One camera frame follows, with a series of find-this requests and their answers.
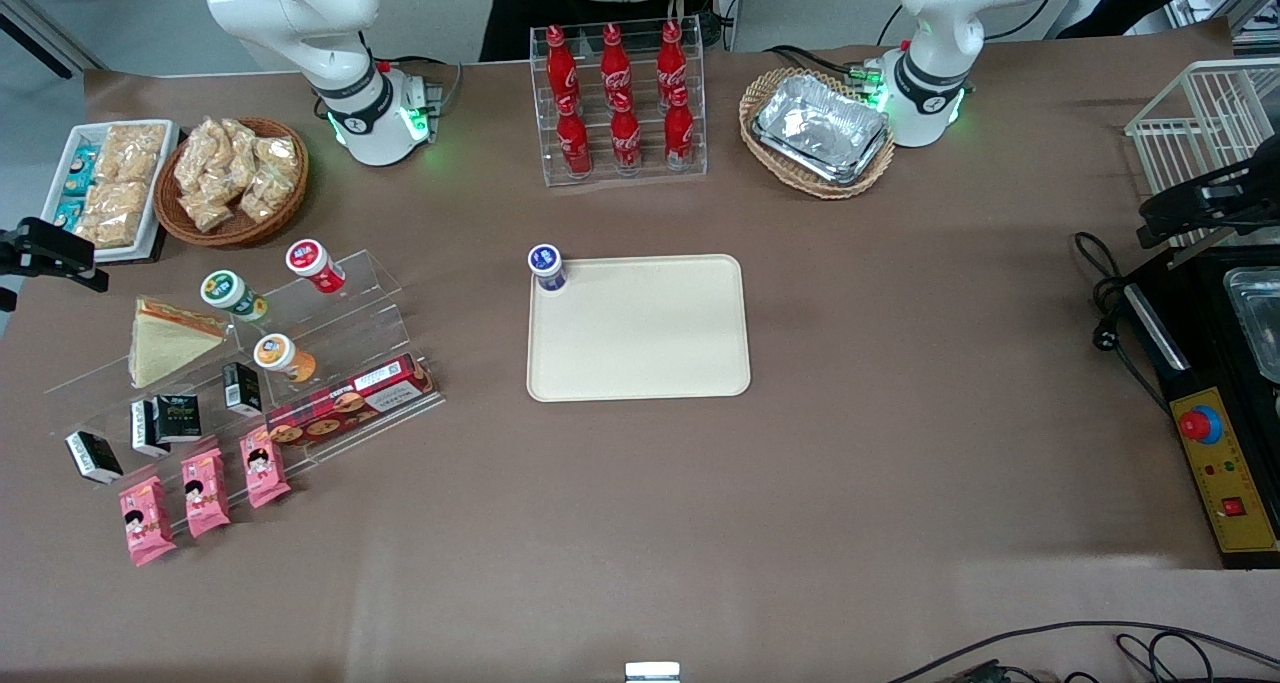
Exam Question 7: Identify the small black drink carton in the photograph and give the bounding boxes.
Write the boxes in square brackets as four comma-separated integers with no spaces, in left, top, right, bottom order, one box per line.
[130,400,171,458]
[221,362,264,417]
[153,394,203,443]
[65,430,124,486]

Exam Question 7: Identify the clear acrylic bottle rack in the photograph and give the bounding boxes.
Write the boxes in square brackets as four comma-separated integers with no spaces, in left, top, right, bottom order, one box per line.
[529,18,708,187]

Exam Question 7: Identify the light tan wicker basket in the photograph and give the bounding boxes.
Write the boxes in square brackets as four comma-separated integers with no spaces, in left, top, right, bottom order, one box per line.
[739,67,897,200]

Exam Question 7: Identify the beige cracker pack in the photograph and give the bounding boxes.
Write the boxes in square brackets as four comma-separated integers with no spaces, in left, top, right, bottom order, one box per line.
[75,181,149,249]
[98,123,167,184]

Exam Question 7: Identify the red cola bottle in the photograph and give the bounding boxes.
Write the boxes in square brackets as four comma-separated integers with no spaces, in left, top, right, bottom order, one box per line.
[664,85,696,167]
[610,93,643,174]
[600,23,633,104]
[657,21,689,99]
[546,25,581,104]
[556,95,593,176]

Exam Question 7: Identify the red lid drink bottle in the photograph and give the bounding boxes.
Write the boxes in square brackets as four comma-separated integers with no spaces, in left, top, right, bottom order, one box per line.
[286,239,347,295]

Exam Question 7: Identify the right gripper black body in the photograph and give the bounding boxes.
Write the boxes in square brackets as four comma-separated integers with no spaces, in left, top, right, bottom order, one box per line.
[0,218,51,280]

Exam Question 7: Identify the looped black cable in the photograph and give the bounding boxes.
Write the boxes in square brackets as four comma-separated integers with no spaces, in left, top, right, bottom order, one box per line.
[1115,631,1217,683]

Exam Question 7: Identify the purple lid drink bottle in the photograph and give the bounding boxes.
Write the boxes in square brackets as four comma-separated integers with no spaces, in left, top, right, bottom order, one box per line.
[528,244,569,294]

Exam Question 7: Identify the red cookie box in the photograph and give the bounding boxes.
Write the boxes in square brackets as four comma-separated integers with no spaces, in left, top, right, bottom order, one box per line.
[264,354,439,450]

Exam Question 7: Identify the triangular sandwich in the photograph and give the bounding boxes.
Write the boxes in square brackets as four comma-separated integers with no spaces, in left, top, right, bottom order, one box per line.
[128,297,229,390]

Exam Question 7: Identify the cream plastic tray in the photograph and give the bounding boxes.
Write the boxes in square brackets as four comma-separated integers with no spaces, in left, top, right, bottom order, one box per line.
[526,254,752,403]

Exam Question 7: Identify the white rectangular dish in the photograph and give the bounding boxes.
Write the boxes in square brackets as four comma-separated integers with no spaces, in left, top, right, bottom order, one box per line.
[40,120,181,264]

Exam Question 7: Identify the dark brown wicker basket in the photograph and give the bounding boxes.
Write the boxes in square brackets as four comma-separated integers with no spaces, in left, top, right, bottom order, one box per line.
[154,117,310,249]

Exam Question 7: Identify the black arm base cable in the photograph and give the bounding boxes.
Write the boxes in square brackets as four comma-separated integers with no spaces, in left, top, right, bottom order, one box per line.
[765,43,906,90]

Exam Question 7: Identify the orange lid drink bottle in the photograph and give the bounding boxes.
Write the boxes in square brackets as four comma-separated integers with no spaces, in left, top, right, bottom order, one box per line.
[253,333,318,384]

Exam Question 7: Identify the pink snack packet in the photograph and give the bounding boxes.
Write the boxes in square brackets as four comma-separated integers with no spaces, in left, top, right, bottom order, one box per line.
[180,448,232,538]
[240,426,292,509]
[119,476,177,567]

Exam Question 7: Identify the steel rectangular container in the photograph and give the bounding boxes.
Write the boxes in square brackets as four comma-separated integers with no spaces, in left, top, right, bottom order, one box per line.
[1222,266,1280,384]

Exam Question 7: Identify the grey metal frame bar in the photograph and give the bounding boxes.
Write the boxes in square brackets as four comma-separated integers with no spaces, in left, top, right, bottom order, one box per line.
[0,0,101,80]

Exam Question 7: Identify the grey connector with cable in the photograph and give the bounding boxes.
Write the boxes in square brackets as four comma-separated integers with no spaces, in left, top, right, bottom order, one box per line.
[380,56,464,116]

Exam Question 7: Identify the black machine yellow control panel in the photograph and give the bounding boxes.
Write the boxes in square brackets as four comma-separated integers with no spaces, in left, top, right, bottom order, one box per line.
[1120,243,1280,571]

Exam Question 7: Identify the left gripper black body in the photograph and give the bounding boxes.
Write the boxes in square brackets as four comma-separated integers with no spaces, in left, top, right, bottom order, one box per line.
[1139,158,1280,250]

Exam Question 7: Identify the brown table covering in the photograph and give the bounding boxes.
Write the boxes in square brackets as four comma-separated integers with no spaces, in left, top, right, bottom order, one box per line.
[0,18,1280,683]

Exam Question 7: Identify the long black cable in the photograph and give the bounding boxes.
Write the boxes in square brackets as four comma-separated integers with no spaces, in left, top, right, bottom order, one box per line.
[885,620,1280,683]

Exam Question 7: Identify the clear acrylic tiered shelf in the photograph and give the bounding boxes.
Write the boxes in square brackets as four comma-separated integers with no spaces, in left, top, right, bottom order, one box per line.
[43,250,447,540]

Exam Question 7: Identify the white wire basket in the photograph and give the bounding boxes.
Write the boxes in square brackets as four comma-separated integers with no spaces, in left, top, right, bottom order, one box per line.
[1125,58,1280,250]

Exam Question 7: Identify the aluminium foil tray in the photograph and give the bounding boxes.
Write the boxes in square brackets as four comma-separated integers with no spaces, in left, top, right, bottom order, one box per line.
[751,73,891,186]

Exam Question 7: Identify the green lid drink bottle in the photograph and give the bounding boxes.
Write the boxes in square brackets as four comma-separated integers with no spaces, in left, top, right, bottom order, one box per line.
[200,270,269,323]

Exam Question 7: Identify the clear bag of snacks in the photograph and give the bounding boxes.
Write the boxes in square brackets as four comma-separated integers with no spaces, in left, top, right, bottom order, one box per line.
[208,118,261,179]
[175,123,226,194]
[256,135,299,179]
[240,168,293,224]
[180,189,237,233]

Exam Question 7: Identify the black power cable with plug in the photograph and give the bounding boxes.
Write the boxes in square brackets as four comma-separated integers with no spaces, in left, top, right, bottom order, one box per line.
[1073,231,1173,416]

